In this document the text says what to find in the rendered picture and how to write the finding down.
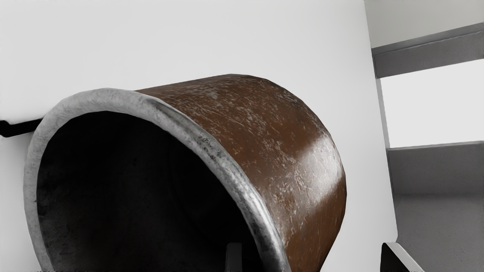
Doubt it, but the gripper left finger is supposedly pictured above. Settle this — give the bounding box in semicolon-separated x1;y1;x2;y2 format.
226;243;243;272

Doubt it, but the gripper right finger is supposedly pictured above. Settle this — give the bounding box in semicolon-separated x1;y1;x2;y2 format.
381;242;426;272

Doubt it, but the brown mug with grey rim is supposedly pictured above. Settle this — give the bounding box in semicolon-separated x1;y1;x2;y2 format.
23;74;347;272

